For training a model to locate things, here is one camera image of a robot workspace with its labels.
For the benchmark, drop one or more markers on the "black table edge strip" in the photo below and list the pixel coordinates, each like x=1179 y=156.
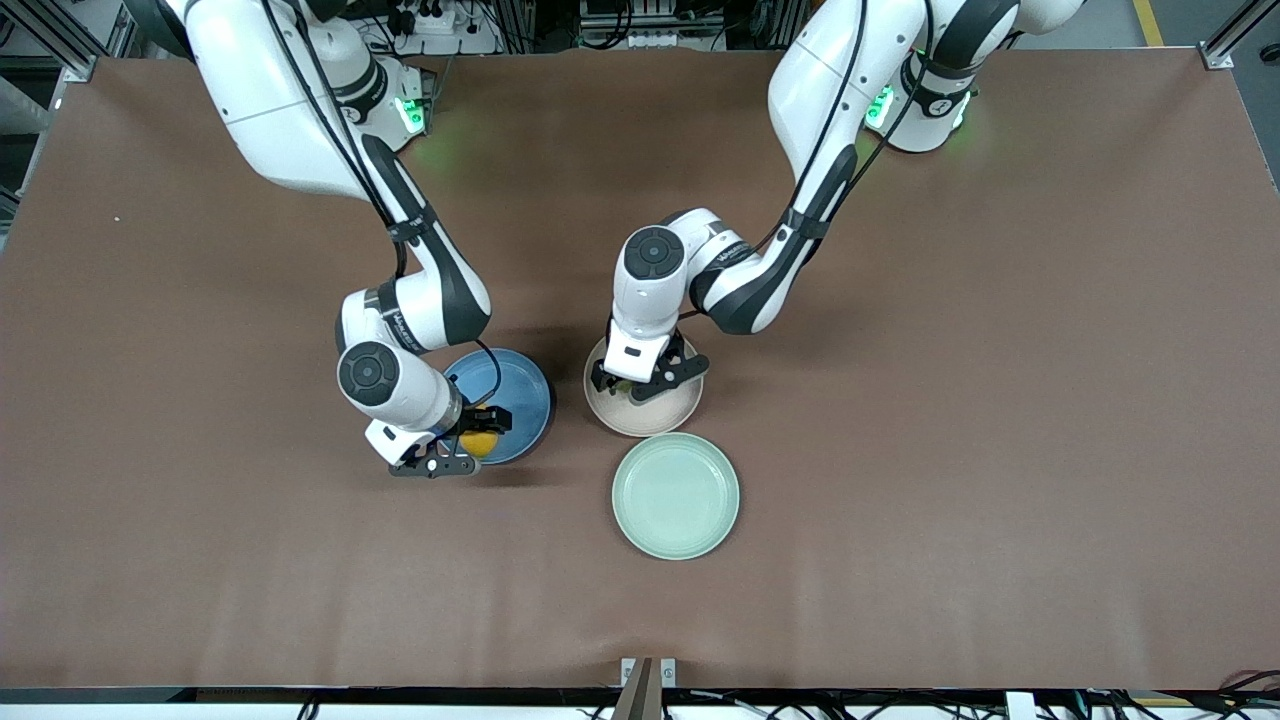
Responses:
x=300 y=694

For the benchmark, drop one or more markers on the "beige plate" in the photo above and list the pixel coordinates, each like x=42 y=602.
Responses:
x=640 y=418

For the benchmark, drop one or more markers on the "yellow lemon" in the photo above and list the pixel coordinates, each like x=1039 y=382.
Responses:
x=480 y=445

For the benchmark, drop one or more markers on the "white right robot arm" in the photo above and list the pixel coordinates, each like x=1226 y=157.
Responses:
x=260 y=100

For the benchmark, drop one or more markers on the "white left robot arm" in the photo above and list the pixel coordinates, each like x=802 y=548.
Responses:
x=830 y=80

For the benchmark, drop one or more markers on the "pale green plate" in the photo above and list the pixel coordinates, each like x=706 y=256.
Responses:
x=675 y=495

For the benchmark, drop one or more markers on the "blue plate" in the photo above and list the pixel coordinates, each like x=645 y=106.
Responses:
x=520 y=395

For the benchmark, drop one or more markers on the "white power strip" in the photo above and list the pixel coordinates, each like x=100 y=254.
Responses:
x=435 y=20

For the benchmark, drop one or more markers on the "white rack equipment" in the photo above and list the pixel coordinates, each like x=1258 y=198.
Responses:
x=650 y=40

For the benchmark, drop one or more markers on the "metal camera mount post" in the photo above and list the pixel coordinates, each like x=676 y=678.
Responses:
x=648 y=690

